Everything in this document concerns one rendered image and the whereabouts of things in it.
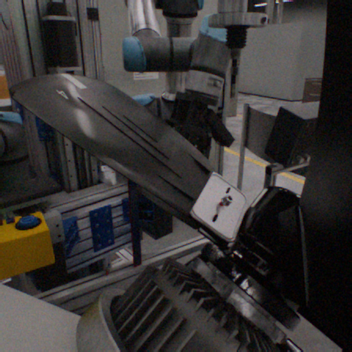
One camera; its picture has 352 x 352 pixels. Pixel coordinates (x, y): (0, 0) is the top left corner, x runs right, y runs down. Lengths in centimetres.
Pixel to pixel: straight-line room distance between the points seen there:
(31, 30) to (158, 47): 57
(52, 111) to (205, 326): 26
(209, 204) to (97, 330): 18
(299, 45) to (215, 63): 959
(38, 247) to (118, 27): 178
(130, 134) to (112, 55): 189
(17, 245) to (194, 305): 47
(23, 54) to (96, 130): 84
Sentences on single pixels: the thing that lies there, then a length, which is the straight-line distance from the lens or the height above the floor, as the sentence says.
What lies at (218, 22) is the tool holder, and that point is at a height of 145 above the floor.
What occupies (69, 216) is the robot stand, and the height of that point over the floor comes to 91.
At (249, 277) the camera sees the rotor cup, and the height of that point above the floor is 120.
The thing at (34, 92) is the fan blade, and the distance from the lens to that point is 35.
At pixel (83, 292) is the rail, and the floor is 85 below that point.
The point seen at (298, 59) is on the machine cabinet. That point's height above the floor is 125.
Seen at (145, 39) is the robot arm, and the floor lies 145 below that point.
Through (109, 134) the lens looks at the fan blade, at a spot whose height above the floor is 134.
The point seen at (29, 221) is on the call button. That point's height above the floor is 108.
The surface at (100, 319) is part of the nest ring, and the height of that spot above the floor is 117.
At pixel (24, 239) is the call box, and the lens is 71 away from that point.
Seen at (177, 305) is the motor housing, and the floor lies 118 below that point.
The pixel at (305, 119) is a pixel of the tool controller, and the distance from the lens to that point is 106.
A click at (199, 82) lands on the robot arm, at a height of 137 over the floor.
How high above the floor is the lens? 142
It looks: 23 degrees down
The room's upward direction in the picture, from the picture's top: straight up
